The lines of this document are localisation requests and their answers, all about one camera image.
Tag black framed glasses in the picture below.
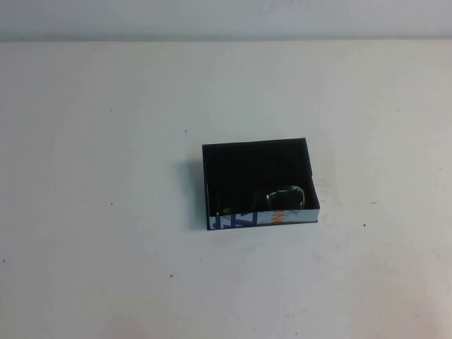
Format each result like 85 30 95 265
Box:
215 183 307 216

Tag black printed glasses case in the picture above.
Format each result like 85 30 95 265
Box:
201 139 321 232

